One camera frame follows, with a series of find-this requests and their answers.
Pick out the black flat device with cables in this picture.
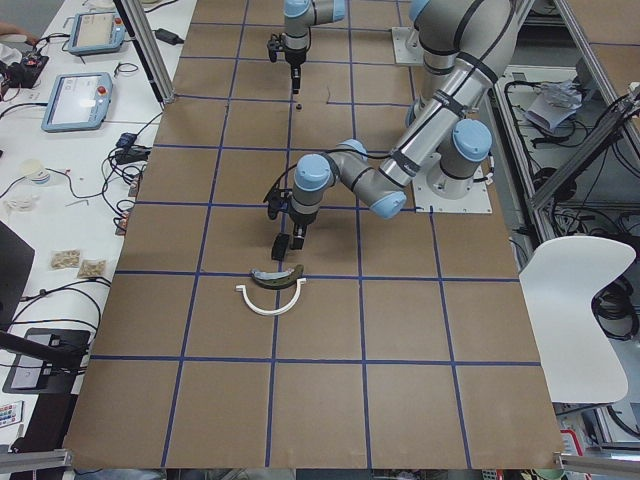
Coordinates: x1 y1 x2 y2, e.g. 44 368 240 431
1 328 90 394

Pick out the far blue teach pendant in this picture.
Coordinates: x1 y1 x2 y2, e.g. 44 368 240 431
67 12 125 56

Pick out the white plastic chair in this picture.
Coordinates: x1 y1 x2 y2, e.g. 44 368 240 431
519 236 636 404

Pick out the blue usb hub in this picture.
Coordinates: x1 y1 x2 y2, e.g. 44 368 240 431
116 132 137 149

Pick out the blue teach pendant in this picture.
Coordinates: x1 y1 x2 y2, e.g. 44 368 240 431
41 72 113 133
67 12 125 56

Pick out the near blue teach pendant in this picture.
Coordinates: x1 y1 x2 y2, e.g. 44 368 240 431
41 72 113 133

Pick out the bag of small parts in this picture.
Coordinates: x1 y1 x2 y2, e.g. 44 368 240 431
49 249 82 270
77 259 107 279

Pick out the black rectangular brake pad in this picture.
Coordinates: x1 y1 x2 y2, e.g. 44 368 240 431
271 233 290 261

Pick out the silver aluminium frame post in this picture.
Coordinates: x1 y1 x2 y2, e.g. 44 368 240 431
114 0 175 105

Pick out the grey curved brake shoe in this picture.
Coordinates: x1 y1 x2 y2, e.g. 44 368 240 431
250 264 304 290

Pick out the colourful remote control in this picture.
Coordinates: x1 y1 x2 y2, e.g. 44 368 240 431
0 400 24 428

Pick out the white curved plastic bracket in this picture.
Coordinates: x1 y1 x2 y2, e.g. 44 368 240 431
234 278 308 318

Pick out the black power adapter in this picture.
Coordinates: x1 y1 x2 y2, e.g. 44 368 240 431
154 28 184 45

